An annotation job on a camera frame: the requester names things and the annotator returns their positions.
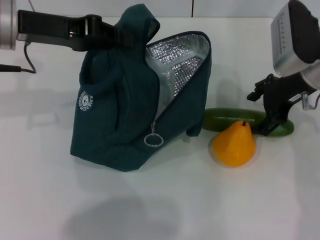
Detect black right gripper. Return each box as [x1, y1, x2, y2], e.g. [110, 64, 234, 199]
[246, 72, 311, 136]

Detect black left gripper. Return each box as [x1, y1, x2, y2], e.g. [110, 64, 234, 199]
[16, 10, 141, 52]

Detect green cucumber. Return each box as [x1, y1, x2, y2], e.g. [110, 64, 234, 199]
[201, 107, 295, 138]

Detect orange pear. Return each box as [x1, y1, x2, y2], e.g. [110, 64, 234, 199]
[212, 120, 257, 168]

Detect teal insulated lunch bag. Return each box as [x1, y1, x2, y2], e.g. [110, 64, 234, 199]
[69, 3, 213, 173]

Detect metal zipper pull ring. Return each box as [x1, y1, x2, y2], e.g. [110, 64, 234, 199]
[143, 121, 164, 148]

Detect grey right gripper cable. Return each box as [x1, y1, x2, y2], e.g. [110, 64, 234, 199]
[301, 91, 320, 111]

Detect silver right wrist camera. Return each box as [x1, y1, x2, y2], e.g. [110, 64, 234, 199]
[270, 1, 320, 76]

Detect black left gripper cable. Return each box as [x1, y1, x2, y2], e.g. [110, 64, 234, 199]
[0, 43, 37, 75]

